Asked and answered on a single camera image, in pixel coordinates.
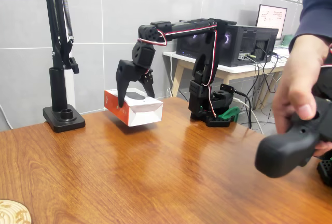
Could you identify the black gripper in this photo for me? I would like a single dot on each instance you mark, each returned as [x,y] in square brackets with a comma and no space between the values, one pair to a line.
[128,71]

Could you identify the orange white mouse box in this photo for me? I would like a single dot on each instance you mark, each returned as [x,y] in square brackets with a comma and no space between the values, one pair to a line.
[140,112]

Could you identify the navy sleeved forearm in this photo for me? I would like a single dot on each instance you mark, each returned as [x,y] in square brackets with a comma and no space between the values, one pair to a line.
[316,8]

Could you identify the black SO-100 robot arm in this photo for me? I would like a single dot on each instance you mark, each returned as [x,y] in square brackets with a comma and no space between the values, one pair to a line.
[186,29]

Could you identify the person's hand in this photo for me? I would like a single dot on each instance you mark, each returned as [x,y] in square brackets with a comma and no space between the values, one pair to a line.
[298,78]

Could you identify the white table wooden legs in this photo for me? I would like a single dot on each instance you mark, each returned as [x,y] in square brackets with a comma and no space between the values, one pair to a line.
[179,58]

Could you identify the green table clamp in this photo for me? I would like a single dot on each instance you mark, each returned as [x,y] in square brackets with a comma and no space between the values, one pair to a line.
[229,113]

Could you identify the black computer case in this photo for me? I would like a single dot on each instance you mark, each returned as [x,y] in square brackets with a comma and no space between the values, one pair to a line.
[246,42]

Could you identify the computer monitor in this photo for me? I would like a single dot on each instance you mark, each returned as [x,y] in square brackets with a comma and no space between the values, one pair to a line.
[271,17]

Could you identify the green bag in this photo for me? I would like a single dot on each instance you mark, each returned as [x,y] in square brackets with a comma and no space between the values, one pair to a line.
[285,41]

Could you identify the round wooden coaster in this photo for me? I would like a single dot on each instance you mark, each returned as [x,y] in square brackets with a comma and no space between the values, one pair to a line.
[11,212]

